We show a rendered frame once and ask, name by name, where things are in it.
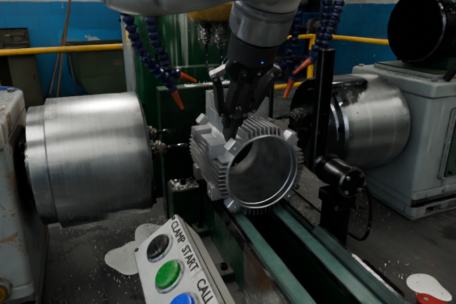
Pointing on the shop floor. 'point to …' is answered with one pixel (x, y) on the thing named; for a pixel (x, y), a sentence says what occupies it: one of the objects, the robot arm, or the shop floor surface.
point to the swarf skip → (98, 68)
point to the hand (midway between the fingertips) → (231, 125)
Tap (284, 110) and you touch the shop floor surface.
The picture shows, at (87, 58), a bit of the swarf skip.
